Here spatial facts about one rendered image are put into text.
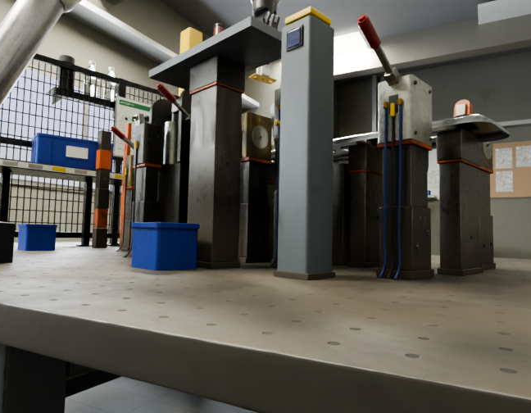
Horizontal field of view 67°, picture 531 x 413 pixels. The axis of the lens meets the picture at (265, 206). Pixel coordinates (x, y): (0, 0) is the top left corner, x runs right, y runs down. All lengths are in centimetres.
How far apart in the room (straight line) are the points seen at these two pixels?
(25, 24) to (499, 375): 127
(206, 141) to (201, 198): 12
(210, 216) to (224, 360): 58
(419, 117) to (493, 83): 634
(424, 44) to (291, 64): 530
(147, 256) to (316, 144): 38
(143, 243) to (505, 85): 663
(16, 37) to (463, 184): 114
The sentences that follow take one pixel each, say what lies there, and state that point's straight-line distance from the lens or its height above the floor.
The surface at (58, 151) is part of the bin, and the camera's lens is 188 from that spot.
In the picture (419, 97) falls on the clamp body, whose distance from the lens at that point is 81.
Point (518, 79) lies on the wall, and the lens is 715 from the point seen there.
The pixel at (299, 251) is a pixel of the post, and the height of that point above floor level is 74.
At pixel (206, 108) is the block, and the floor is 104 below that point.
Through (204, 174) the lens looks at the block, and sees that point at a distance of 87.
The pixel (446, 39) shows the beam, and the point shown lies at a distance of 599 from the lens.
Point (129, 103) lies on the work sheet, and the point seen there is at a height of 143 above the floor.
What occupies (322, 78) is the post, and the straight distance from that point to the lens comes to 73.
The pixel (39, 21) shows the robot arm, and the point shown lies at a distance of 133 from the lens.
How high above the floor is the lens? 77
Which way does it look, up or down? 4 degrees up
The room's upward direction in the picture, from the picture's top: 1 degrees clockwise
